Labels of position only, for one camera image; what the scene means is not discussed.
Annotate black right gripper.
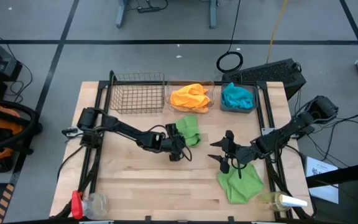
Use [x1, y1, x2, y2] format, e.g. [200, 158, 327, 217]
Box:
[207, 129, 258, 175]

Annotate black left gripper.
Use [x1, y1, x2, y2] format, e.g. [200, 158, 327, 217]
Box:
[162, 123, 188, 156]

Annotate green microfiber towel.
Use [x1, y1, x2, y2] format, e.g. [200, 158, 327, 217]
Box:
[216, 163, 265, 205]
[175, 115, 202, 147]

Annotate yellow microfiber towel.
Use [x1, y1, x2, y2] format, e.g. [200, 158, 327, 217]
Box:
[172, 104, 211, 114]
[170, 83, 212, 110]

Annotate blue microfiber towel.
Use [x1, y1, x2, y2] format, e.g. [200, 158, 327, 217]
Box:
[221, 82, 255, 110]

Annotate clear plastic basket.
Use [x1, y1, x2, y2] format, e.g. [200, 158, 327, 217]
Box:
[165, 80, 216, 114]

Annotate grey plastic bin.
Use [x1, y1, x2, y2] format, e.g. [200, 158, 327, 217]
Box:
[219, 82, 259, 114]

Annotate spray bottle with white head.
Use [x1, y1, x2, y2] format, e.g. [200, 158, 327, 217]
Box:
[257, 190, 309, 213]

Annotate black computer tower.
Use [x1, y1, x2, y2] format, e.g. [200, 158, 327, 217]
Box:
[221, 58, 308, 101]

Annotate white paper sheet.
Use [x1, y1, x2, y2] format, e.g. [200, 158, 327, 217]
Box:
[304, 156, 340, 205]

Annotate black power strip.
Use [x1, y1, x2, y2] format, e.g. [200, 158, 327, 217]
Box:
[137, 5, 162, 14]

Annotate grey desk legs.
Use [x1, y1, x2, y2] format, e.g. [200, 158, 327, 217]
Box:
[115, 0, 219, 30]

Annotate black Trossen equipment stand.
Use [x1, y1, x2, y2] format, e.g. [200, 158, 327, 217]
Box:
[305, 160, 358, 224]

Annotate orange and black vacuum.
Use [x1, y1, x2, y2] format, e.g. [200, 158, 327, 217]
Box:
[0, 96, 44, 174]

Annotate metal wire basket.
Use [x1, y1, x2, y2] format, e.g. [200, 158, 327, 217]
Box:
[109, 71, 167, 115]

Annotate black hanging cable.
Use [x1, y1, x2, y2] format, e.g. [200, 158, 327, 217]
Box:
[216, 0, 244, 74]

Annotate black metal table frame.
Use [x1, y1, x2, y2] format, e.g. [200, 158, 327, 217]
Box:
[50, 70, 318, 224]

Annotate yellow hanging cable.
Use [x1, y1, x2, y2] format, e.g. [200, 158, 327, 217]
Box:
[265, 0, 289, 65]

